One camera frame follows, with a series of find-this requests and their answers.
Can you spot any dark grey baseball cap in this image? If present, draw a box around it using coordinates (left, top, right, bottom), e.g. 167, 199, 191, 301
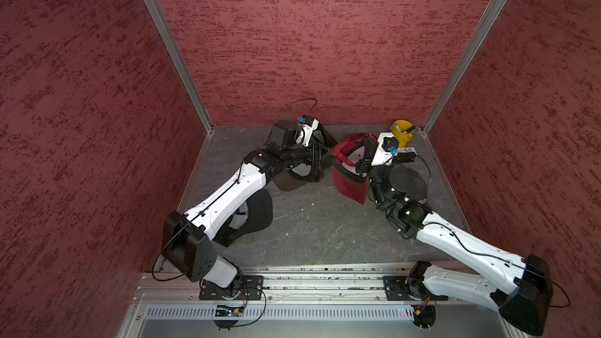
388, 164, 427, 203

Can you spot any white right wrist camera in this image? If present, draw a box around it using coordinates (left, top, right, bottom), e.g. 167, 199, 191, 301
371, 132, 399, 166

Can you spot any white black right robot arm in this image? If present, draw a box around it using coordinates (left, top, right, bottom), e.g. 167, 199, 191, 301
356, 160, 553, 336

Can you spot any aluminium corner post left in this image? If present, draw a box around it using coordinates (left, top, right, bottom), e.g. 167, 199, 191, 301
142, 0, 214, 136

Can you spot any black baseball cap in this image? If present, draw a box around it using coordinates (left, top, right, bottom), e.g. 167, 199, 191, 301
214, 189, 273, 247

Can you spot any small black device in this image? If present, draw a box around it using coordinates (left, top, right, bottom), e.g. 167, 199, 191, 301
393, 152, 417, 164

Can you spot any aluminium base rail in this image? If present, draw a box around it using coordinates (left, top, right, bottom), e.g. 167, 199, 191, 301
135, 262, 499, 306

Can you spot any white toothpaste box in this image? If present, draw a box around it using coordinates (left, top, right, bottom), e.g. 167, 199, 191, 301
397, 147, 417, 155

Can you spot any aluminium corner post right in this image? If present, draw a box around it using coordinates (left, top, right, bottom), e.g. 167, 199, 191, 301
421, 0, 508, 136

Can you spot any red baseball cap front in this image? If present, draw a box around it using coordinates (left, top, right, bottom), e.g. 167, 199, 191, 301
332, 133, 377, 204

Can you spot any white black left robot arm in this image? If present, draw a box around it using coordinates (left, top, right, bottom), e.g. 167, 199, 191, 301
161, 115, 336, 289

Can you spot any brown baseball cap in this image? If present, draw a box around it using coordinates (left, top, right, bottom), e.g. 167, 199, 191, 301
311, 124, 337, 149
273, 164, 324, 192

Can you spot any aluminium corner post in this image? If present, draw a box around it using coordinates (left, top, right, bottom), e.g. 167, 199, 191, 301
142, 0, 214, 136
421, 0, 508, 136

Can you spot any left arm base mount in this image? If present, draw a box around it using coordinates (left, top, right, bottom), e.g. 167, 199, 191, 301
199, 275, 265, 301

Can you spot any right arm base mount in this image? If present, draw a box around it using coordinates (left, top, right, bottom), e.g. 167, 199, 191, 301
383, 276, 449, 302

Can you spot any yellow plastic bucket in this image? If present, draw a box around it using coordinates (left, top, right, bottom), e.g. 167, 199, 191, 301
391, 120, 416, 148

